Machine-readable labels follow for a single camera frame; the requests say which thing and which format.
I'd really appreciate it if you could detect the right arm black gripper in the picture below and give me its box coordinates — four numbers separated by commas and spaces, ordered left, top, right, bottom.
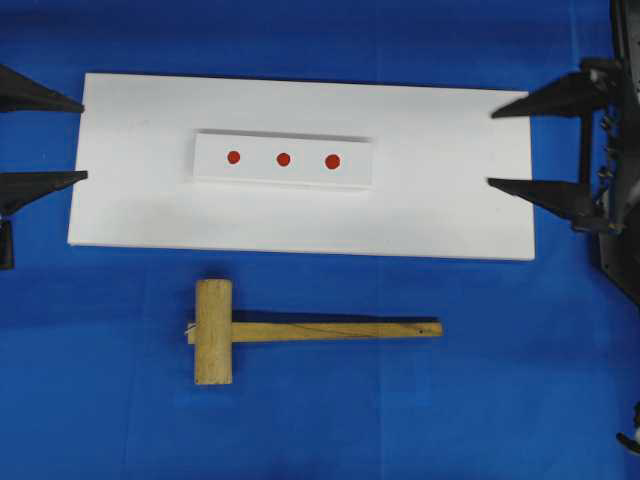
487, 57, 639, 233

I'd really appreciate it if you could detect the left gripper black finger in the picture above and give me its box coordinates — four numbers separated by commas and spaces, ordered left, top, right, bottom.
1, 65, 84, 113
1, 171, 88, 216

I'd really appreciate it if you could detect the wooden mallet hammer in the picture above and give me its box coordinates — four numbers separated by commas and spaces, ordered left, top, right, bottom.
185, 279, 444, 385

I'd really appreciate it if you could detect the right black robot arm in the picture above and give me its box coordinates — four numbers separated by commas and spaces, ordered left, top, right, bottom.
487, 1, 639, 302

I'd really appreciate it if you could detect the left red dot mark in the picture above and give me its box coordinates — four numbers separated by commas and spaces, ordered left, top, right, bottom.
227, 150, 241, 165

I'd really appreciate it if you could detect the red dot mark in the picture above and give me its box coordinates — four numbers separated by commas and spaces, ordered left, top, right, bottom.
325, 154, 341, 170
227, 150, 241, 165
276, 152, 291, 167

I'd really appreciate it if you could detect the right red dot mark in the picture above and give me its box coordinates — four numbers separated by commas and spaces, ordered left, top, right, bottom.
325, 154, 341, 170

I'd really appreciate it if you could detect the middle red dot mark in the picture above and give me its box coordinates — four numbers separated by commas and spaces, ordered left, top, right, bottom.
276, 152, 291, 167

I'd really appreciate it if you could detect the black cylinder at left edge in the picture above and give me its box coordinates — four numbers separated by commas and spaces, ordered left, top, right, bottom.
0, 220, 14, 270

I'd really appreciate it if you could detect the large white foam board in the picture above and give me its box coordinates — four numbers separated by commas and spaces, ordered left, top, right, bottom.
68, 73, 535, 260

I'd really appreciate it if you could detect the small white raised block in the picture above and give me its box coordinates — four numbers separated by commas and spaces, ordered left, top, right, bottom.
193, 133, 374, 189

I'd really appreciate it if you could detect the black clip bottom right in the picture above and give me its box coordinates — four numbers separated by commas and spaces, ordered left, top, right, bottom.
615, 402, 640, 457

